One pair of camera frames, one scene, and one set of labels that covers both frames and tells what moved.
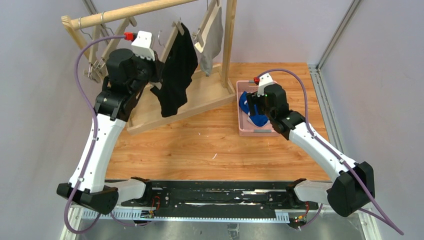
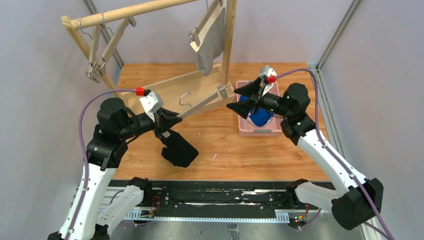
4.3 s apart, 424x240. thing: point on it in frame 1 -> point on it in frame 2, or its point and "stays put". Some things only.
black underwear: x=179 y=67 -> x=178 y=151
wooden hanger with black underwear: x=176 y=25 -> x=222 y=93
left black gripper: x=157 y=67 -> x=159 y=122
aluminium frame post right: x=316 y=73 stays put
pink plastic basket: x=246 y=128 stays put
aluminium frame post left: x=92 y=10 stays put
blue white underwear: x=258 y=120 stays put
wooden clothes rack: x=211 y=90 stays put
